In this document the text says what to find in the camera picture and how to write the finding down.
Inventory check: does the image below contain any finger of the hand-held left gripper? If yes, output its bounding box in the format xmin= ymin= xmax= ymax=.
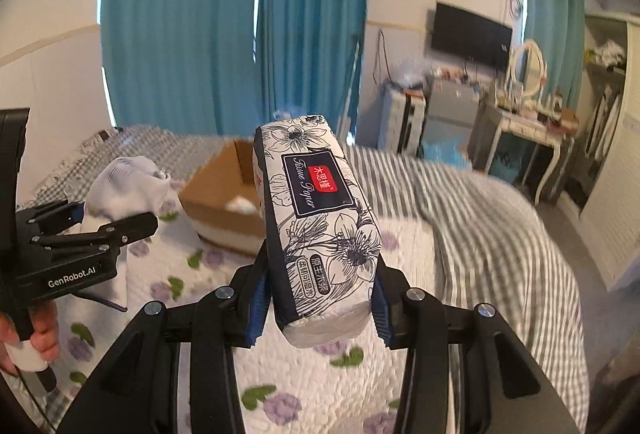
xmin=31 ymin=212 xmax=160 ymax=253
xmin=15 ymin=201 xmax=85 ymax=235

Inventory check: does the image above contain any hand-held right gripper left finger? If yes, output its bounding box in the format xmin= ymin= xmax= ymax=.
xmin=55 ymin=244 xmax=274 ymax=434

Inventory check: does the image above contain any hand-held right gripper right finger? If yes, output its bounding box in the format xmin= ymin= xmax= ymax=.
xmin=369 ymin=264 xmax=587 ymax=434

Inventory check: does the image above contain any white sock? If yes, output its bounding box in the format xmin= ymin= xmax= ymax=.
xmin=79 ymin=156 xmax=172 ymax=235

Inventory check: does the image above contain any cardboard box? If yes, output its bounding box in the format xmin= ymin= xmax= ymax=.
xmin=178 ymin=140 xmax=267 ymax=257

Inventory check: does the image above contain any floral tissue paper pack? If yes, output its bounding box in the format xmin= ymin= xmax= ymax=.
xmin=252 ymin=114 xmax=383 ymax=348

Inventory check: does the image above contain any person's left hand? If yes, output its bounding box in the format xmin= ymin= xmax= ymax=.
xmin=0 ymin=300 xmax=61 ymax=376

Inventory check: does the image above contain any floral quilted blanket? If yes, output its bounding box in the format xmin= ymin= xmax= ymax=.
xmin=0 ymin=184 xmax=457 ymax=434

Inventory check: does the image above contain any checked bed sheet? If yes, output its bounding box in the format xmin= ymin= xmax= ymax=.
xmin=15 ymin=124 xmax=256 ymax=215

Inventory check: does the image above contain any grey striped duvet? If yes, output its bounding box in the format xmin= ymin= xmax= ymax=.
xmin=345 ymin=145 xmax=591 ymax=434

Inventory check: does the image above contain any blue plastic bag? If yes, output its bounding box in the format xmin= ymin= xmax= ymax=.
xmin=419 ymin=138 xmax=473 ymax=173

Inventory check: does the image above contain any white storage cabinet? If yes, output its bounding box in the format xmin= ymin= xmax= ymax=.
xmin=378 ymin=86 xmax=427 ymax=157

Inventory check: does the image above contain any teal curtain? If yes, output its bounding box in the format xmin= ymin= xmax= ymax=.
xmin=100 ymin=0 xmax=265 ymax=137
xmin=256 ymin=0 xmax=372 ymax=145

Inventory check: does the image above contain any grey mini fridge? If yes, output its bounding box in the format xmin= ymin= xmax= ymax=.
xmin=423 ymin=78 xmax=486 ymax=149

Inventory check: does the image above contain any white dressing table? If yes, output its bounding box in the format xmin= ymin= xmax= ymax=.
xmin=474 ymin=100 xmax=580 ymax=205

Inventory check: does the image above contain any white wardrobe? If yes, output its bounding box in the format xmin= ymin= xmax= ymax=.
xmin=579 ymin=12 xmax=640 ymax=291

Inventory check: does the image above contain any oval vanity mirror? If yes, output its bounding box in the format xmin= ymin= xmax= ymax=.
xmin=504 ymin=40 xmax=546 ymax=103

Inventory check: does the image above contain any black wall television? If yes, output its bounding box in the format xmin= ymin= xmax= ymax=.
xmin=431 ymin=2 xmax=514 ymax=69

